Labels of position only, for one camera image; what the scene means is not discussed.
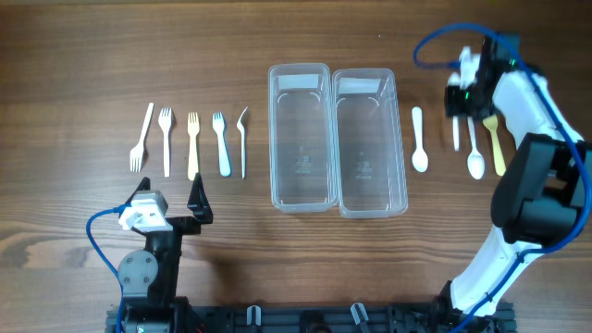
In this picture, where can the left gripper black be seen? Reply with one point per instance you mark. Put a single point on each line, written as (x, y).
(201, 211)

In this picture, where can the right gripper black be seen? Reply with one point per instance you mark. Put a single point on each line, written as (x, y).
(454, 106)

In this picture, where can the white wide-handled spoon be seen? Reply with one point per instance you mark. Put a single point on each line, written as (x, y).
(419, 157)

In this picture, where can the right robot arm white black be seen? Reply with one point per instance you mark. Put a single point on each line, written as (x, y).
(543, 198)

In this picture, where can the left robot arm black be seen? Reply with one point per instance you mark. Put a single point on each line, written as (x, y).
(149, 277)

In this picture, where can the right clear plastic container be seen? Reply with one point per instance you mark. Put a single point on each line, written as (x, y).
(372, 177)

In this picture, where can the clear plastic container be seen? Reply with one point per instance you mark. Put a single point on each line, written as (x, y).
(372, 177)
(301, 138)

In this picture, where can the left clear plastic container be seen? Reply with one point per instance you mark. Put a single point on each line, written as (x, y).
(301, 138)

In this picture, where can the yellow plastic spoon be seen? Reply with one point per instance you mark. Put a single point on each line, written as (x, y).
(491, 123)

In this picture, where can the white fork, tines down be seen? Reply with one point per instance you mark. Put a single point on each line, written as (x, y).
(136, 154)

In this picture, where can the yellow plastic fork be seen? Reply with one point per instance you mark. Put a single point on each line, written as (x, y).
(193, 131)

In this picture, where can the white plastic fork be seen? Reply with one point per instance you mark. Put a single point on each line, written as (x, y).
(165, 123)

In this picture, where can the light blue spork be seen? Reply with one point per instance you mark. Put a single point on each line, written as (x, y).
(219, 127)

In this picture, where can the white slim-handled spoon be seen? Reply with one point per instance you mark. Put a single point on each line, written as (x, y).
(475, 161)

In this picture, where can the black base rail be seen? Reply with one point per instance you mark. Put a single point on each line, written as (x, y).
(394, 318)

